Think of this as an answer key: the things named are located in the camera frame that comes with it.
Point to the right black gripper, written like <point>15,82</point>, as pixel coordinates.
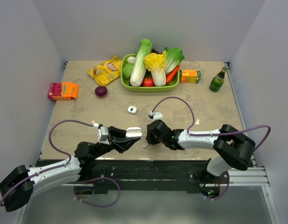
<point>150,138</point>

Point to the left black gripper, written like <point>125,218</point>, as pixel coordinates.
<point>120,143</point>

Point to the white oval charging case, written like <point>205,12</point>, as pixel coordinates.
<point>133,132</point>

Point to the white square charging case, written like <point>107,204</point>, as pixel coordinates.
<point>132,110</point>

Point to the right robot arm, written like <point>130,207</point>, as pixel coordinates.
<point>234,150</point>

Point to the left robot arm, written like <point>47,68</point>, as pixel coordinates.
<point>23,183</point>

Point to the green plastic basket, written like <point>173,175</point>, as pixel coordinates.
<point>168,87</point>

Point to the purple red onion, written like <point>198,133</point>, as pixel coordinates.
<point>101,91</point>

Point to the red apple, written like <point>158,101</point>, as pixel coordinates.
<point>148,82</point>

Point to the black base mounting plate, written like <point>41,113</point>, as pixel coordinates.
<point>153,176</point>

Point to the orange carrot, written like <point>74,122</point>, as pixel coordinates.
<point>172,74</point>

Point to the green napa cabbage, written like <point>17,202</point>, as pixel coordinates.
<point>139,69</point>

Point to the orange juice carton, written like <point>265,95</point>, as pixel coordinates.
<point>190,76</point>

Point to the yellow Lays chips bag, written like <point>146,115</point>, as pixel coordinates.
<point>107,71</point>

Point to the yellow napa cabbage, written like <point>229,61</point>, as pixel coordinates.
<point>155,64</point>

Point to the round green cabbage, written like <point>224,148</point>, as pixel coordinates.
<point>127,70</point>

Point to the orange pink snack box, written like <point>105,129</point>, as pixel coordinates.
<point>63,91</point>

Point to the white garlic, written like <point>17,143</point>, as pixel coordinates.
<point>131,59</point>

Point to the green leafy cabbage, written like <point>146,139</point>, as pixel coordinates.
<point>174,56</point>

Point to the green Perrier glass bottle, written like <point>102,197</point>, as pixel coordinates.
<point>218,80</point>

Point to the dark red grapes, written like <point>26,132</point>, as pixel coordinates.
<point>154,51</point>

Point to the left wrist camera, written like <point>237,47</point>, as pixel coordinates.
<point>103,135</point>

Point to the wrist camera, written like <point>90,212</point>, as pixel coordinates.
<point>155,116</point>
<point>103,135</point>

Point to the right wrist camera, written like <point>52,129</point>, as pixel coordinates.
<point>155,116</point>

